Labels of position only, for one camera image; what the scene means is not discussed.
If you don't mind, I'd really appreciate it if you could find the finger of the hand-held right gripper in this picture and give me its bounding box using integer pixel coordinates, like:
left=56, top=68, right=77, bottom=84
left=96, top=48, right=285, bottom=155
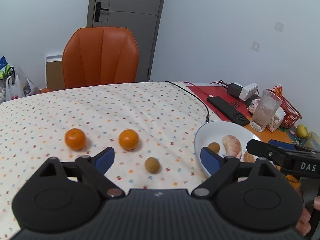
left=268, top=140, right=320, bottom=153
left=246, top=139, right=298, bottom=168

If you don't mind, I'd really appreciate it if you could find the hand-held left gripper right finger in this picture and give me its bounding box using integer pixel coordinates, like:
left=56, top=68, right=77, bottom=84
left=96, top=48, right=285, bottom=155
left=191, top=147, right=284, bottom=198

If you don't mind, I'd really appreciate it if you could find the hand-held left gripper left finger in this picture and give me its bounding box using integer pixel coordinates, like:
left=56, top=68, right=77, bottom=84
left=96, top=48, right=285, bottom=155
left=30, top=147, right=125, bottom=198

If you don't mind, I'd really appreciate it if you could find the peeled pomelo segment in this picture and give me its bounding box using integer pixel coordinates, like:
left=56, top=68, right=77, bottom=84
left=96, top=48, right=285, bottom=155
left=222, top=135, right=243, bottom=160
left=242, top=151, right=257, bottom=163

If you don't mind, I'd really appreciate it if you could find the white ceramic plate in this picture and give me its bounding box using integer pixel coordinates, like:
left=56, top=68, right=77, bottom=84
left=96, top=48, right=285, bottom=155
left=194, top=120, right=263, bottom=178

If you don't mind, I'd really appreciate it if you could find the mandarin orange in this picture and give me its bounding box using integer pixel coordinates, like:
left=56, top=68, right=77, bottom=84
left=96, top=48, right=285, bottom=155
left=65, top=128, right=86, bottom=151
left=118, top=129, right=139, bottom=151

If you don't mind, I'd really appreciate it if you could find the person's right hand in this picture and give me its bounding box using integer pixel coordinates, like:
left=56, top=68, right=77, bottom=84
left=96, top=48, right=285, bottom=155
left=295, top=196, right=320, bottom=237

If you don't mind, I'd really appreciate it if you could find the orange cat mat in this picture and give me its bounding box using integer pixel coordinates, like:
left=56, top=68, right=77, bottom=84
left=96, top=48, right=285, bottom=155
left=246, top=124, right=302, bottom=189

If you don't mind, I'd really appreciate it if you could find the yellow lemon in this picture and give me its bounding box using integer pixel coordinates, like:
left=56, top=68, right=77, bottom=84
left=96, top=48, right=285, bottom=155
left=296, top=124, right=308, bottom=138

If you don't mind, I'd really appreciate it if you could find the pale plastic container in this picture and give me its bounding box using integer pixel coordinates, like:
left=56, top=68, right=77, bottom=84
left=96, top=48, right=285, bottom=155
left=307, top=131, right=320, bottom=150

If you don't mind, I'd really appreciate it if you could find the red plastic basket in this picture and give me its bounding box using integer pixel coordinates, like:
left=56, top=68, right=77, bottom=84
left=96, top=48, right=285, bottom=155
left=266, top=88, right=302, bottom=128

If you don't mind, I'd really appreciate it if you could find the clear drinking glass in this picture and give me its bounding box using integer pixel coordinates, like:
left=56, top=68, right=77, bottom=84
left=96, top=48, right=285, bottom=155
left=249, top=89, right=283, bottom=132

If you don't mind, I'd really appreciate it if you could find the floral tablecloth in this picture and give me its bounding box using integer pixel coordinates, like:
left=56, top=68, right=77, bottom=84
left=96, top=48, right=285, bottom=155
left=0, top=81, right=215, bottom=240

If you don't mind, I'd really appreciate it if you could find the red snack packet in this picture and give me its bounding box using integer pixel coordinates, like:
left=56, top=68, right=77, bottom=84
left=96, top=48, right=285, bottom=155
left=272, top=85, right=283, bottom=99

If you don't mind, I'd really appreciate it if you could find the black smartphone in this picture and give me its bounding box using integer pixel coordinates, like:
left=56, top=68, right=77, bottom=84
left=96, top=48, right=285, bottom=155
left=207, top=96, right=250, bottom=127

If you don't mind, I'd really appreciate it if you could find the white power adapter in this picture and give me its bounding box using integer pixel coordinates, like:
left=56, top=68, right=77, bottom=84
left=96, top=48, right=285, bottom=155
left=239, top=82, right=259, bottom=101

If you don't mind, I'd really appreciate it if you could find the black power adapter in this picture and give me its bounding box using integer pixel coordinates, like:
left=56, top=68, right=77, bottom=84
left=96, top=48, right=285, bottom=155
left=226, top=82, right=244, bottom=100

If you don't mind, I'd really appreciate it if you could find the red mat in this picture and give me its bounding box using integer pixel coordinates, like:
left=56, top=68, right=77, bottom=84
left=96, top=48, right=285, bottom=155
left=186, top=82, right=253, bottom=120

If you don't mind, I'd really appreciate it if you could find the orange chair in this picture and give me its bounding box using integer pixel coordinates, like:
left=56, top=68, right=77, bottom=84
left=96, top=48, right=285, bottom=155
left=62, top=27, right=140, bottom=90

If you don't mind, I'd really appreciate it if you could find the white plastic bag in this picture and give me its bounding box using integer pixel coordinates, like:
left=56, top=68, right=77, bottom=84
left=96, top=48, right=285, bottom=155
left=5, top=67, right=40, bottom=100

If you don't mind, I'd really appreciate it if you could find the black cable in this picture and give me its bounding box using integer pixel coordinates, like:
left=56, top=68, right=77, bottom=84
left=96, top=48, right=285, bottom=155
left=165, top=81, right=210, bottom=123

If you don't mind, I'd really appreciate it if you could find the red cable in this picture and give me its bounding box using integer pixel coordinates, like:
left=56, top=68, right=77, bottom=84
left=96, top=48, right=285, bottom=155
left=182, top=80, right=229, bottom=88

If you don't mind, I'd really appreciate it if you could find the black door handle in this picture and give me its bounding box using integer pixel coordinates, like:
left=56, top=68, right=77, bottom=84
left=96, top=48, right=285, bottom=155
left=94, top=2, right=110, bottom=22

